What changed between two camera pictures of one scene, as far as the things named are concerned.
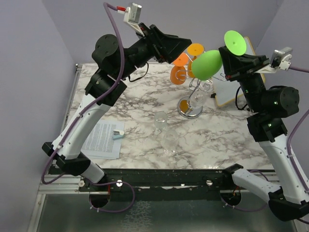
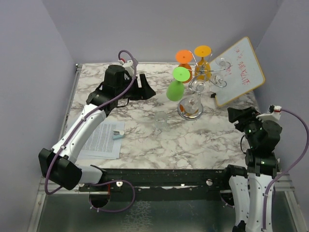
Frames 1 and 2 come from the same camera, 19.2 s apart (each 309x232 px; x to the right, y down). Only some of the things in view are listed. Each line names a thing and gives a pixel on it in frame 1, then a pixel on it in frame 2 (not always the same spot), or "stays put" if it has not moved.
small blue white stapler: (118, 134) stays put
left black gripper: (163, 47) -> (146, 91)
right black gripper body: (248, 79) -> (243, 125)
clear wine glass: (198, 98) -> (218, 81)
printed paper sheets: (99, 143) stays put
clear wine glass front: (169, 144) -> (190, 108)
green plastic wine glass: (207, 64) -> (175, 89)
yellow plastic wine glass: (194, 49) -> (203, 68)
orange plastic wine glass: (178, 73) -> (184, 57)
